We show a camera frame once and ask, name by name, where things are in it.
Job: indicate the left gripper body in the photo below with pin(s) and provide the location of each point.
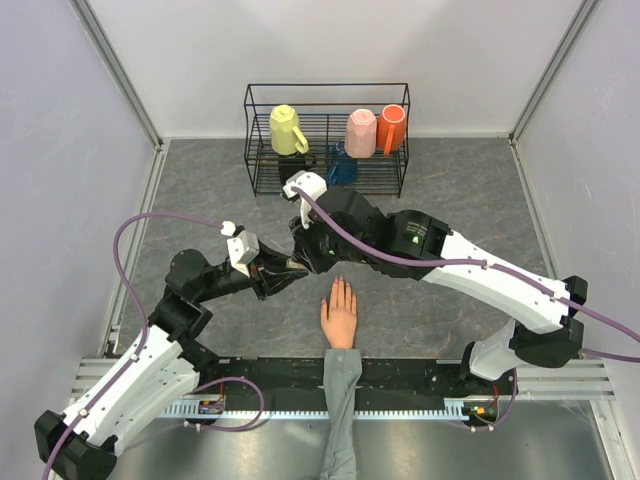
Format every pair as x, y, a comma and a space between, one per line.
231, 281

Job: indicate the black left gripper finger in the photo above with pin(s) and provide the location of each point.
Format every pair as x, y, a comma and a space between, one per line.
271, 259
271, 283

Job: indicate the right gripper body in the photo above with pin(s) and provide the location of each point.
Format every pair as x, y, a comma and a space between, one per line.
320, 251

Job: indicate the glitter nail polish bottle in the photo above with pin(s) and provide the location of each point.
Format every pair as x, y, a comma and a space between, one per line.
293, 263

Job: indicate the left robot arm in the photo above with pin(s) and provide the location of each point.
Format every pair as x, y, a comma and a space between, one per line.
164, 363

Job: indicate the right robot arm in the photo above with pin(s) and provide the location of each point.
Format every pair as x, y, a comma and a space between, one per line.
338, 225

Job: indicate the grey sleeved forearm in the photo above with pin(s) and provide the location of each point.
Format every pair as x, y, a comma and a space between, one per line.
341, 410

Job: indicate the mannequin hand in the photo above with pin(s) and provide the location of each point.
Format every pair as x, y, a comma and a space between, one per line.
338, 315

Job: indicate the blue mug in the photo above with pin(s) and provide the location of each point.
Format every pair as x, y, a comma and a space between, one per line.
343, 169

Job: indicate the black mug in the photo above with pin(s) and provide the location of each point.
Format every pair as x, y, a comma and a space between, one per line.
291, 165

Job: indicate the yellow faceted mug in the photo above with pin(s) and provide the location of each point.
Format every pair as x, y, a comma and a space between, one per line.
285, 133

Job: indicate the pink faceted mug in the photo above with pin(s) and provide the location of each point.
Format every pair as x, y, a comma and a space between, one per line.
360, 140

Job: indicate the orange mug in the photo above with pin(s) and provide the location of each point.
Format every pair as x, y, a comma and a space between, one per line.
391, 129

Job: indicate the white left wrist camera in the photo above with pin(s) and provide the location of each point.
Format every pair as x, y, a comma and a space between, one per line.
242, 246

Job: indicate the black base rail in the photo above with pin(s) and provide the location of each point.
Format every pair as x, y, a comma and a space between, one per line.
367, 385

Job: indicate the black wire rack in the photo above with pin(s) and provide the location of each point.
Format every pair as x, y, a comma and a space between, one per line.
323, 110

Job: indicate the grey slotted cable duct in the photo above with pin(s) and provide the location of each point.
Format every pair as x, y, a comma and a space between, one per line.
194, 410

